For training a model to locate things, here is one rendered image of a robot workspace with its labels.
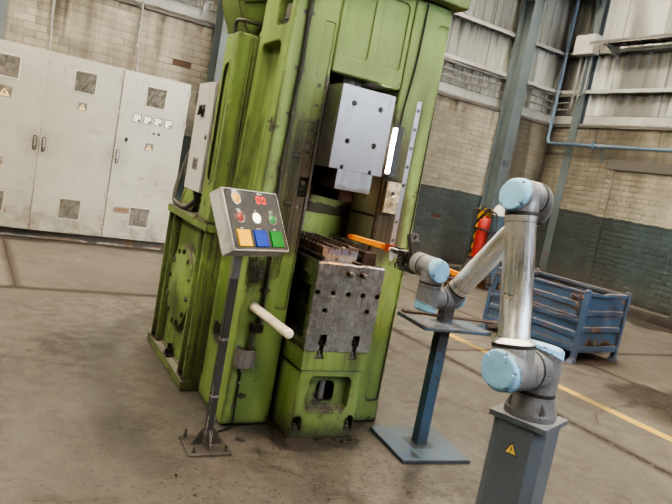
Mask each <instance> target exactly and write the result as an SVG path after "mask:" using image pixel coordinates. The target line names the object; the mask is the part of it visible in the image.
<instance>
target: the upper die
mask: <svg viewBox="0 0 672 504"><path fill-rule="evenodd" d="M371 181H372V175H367V174H362V173H356V172H351V171H346V170H341V169H335V168H329V167H323V166H317V165H314V169H313V175H312V180H311V183H313V184H317V185H321V186H326V187H330V188H335V189H341V190H346V191H352V192H358V193H363V194H369V191H370V186H371Z"/></svg>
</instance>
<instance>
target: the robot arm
mask: <svg viewBox="0 0 672 504"><path fill-rule="evenodd" d="M499 202H500V204H501V205H502V207H503V208H504V209H505V212H504V217H505V225H504V226H503V227H502V228H501V229H500V230H499V231H498V232H497V233H496V234H495V235H494V236H493V238H492V239H491V240H490V241H489V242H488V243H487V244H486V245H485V246H484V247H483V248H482V249H481V250H480V251H479V252H478V253H477V254H476V256H475V257H474V258H473V259H472V260H471V261H470V262H469V263H468V264H467V265H466V266H465V267H464V268H463V269H462V270H461V271H460V272H459V274H458V275H457V276H456V277H455V278H454V279H453V280H451V281H450V282H449V283H448V284H447V285H446V286H445V287H441V286H442V283H443V282H445V281H446V280H447V279H448V277H449V274H450V269H449V266H448V264H447V263H446V262H445V261H443V260H441V259H439V258H435V257H433V256H430V255H427V254H425V253H422V252H420V243H419V235H418V234H416V233H409V234H408V235H407V240H408V250H402V249H396V248H393V247H390V248H389V251H390V256H389V260H390V261H392V260H393V258H394V257H395V258H397V260H396V262H394V268H396V264H397V267H399V268H396V269H399V270H403V271H406V272H408V273H410V274H418V275H420V280H419V285H418V289H417V294H416V298H415V304H414V307H415V308H416V309H418V310H420V311H423V312H426V313H431V314H435V313H436V311H437V310H436V309H450V310H455V309H459V308H461V307H462V306H463V305H464V304H465V301H466V297H467V296H468V294H469V293H470V292H471V291H472V290H473V289H474V288H475V287H476V286H477V285H478V284H479V283H480V282H481V281H482V280H483V279H484V278H485V277H486V276H487V275H488V274H489V273H490V272H491V271H492V270H493V268H494V267H495V266H496V265H497V264H498V263H499V262H500V261H501V260H502V273H501V289H500V305H499V321H498V335H497V336H496V337H495V338H494V339H493V340H492V342H491V350H490V351H488V352H487V353H486V354H485V355H484V356H483V358H482V361H481V373H482V376H483V379H484V381H485V382H486V383H487V385H488V386H490V387H491V388H492V389H493V390H495V391H497V392H505V393H510V394H509V396H508V397H507V399H506V400H505V402H504V406H503V408H504V410H505V411H506V412H507V413H509V414H510V415H512V416H514V417H516V418H519V419H521V420H524V421H527V422H531V423H535V424H541V425H552V424H554V423H555V422H556V419H557V413H556V406H555V397H556V393H557V389H558V384H559V380H560V376H561V371H562V367H563V363H564V356H565V352H564V350H562V349H561V348H559V347H556V346H554V345H551V344H548V343H545V342H541V341H537V340H533V339H531V337H530V335H531V318H532V302H533V286H534V269H535V253H536V237H537V226H542V225H543V224H544V223H545V222H546V220H547V219H548V218H549V216H550V214H551V212H552V210H553V206H554V196H553V193H552V191H551V189H550V188H549V187H548V186H547V185H545V184H544V183H541V182H536V181H532V180H528V179H526V178H513V179H510V180H509V181H507V182H506V183H505V184H504V185H503V186H502V188H501V190H500V193H499ZM401 268H402V269H401Z"/></svg>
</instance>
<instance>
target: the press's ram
mask: <svg viewBox="0 0 672 504"><path fill-rule="evenodd" d="M395 101H396V97H394V96H391V95H387V94H383V93H379V92H376V91H372V90H368V89H364V88H361V87H357V86H353V85H349V84H346V83H340V84H329V85H328V91H327V97H326V102H325V108H324V113H323V119H322V124H321V130H320V136H319V141H318V147H317V152H316V158H315V163H314V165H317V166H323V167H329V168H335V169H341V170H346V171H351V172H356V173H362V174H367V175H372V176H377V177H381V174H382V168H383V163H384V158H385V153H386V147H387V142H388V137H389V132H390V127H391V121H392V116H393V111H394V106H395Z"/></svg>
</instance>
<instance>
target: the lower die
mask: <svg viewBox="0 0 672 504"><path fill-rule="evenodd" d="M312 238H313V235H312V237H311V238H309V244H308V249H310V247H311V242H312ZM321 238H322V239H323V243H321V241H322V240H321V239H320V238H319V241H318V240H317V244H316V251H315V252H317V253H319V254H321V255H323V256H324V257H325V260H326V261H335V262H344V263H352V261H354V262H356V260H357V255H358V249H357V248H355V247H352V246H350V245H347V244H345V245H347V246H349V248H348V249H345V248H343V245H341V244H338V243H336V242H333V241H330V240H328V239H325V238H323V237H321ZM316 239H317V237H315V240H314V238H313V244H312V251H314V248H315V242H316ZM335 259H337V261H336V260H335Z"/></svg>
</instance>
